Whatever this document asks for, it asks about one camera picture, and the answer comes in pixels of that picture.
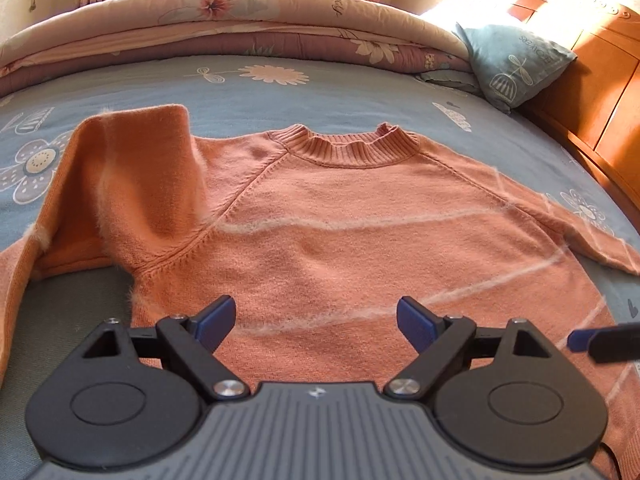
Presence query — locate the folded pink floral quilt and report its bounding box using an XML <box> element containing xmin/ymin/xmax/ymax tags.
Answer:
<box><xmin>0</xmin><ymin>0</ymin><xmax>473</xmax><ymax>96</ymax></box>

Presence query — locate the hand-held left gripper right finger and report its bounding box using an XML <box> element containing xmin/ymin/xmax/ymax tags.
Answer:
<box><xmin>384</xmin><ymin>296</ymin><xmax>560</xmax><ymax>404</ymax></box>

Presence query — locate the bed with grey-blue floral sheet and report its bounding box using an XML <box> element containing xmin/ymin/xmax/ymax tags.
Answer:
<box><xmin>0</xmin><ymin>52</ymin><xmax>640</xmax><ymax>480</ymax></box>

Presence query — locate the orange knit sweater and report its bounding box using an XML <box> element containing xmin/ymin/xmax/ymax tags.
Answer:
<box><xmin>0</xmin><ymin>104</ymin><xmax>640</xmax><ymax>480</ymax></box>

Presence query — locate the plump grey-green printed pillow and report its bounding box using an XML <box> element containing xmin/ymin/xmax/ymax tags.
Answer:
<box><xmin>452</xmin><ymin>22</ymin><xmax>578</xmax><ymax>113</ymax></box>

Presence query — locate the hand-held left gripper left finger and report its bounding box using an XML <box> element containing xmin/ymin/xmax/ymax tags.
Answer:
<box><xmin>73</xmin><ymin>295</ymin><xmax>251</xmax><ymax>404</ymax></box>

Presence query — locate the wooden headboard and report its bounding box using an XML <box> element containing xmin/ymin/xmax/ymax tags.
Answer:
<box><xmin>510</xmin><ymin>0</ymin><xmax>640</xmax><ymax>221</ymax></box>

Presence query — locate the flat grey-green pillow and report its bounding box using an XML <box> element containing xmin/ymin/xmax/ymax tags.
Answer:
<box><xmin>415</xmin><ymin>67</ymin><xmax>482</xmax><ymax>97</ymax></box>

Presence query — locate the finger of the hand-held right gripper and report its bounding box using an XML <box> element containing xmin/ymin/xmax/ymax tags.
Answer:
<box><xmin>567</xmin><ymin>322</ymin><xmax>640</xmax><ymax>364</ymax></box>

